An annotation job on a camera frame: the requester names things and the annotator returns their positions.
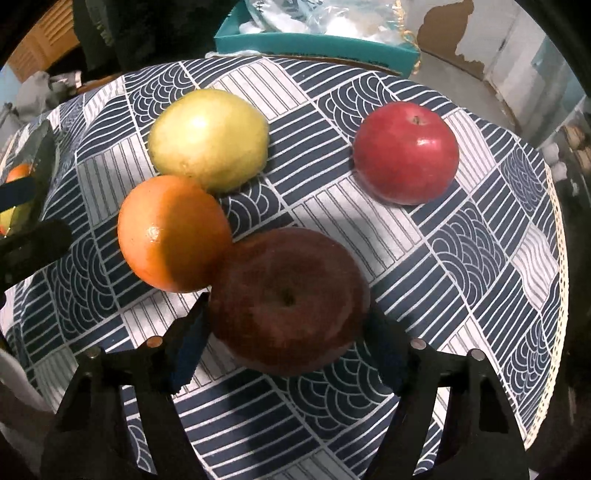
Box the clear plastic bag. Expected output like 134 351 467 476
240 0 409 38

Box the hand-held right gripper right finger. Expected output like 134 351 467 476
365 309 529 480

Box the wooden louvered wardrobe door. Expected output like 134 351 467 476
9 0 83 77

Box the large orange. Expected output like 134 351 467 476
117 175 233 294

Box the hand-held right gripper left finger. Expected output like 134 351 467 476
39 293 213 480

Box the yellow green apple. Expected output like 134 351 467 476
148 89 270 193

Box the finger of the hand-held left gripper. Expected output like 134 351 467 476
0 178 38 208
0 219 74 291

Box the grey hoodie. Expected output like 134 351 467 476
14 71 83 116

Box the navy white patterned tablecloth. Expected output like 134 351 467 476
0 58 568 480

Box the black hooded coat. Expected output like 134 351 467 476
74 0 241 72

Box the mottled red yellow apple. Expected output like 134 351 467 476
208 227 371 376

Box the teal storage box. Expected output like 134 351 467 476
215 0 421 77

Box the shiny red apple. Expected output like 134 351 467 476
353 102 460 206

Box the group of shoes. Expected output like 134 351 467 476
544 124 588 195

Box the small tangerine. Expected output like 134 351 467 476
4 164 34 185

